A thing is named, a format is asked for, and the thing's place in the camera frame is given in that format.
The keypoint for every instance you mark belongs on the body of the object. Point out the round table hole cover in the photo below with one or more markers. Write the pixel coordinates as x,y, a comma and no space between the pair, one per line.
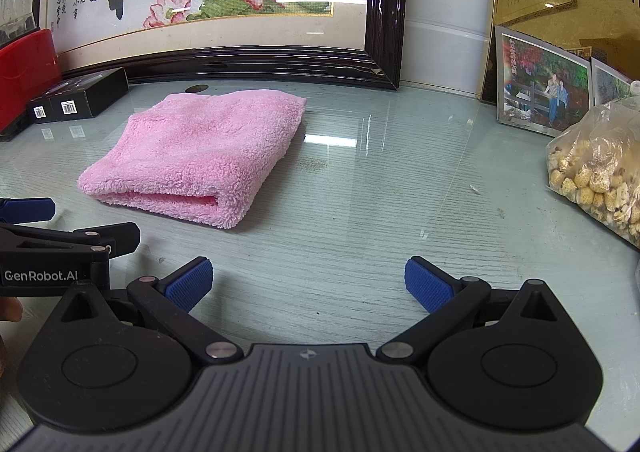
197,88

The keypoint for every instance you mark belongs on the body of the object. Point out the person's left hand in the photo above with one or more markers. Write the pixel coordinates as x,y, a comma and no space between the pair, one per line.
10,310

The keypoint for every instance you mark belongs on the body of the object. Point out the black box with white label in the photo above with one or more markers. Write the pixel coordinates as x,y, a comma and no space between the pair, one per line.
42,104
95,91

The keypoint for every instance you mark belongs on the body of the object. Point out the large framed photo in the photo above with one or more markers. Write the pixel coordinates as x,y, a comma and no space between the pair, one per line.
542,81

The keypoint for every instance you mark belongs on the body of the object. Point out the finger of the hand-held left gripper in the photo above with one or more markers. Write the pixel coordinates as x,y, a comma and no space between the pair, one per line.
100,237
27,210

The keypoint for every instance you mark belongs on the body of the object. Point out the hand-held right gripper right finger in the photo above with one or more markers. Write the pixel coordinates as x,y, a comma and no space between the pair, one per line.
429,284

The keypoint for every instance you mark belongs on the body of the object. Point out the red box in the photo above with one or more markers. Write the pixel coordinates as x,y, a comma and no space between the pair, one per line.
25,76

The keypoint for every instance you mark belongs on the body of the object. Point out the small framed photo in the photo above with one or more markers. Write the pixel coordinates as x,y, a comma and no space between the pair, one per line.
610,84

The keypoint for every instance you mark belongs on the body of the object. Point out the pink towel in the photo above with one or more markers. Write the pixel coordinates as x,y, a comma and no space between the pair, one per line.
200,156

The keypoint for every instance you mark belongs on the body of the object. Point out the plastic bag of puffed snacks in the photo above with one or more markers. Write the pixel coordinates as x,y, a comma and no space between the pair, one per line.
600,171

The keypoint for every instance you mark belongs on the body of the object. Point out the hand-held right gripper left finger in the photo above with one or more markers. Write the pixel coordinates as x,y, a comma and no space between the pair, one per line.
189,284

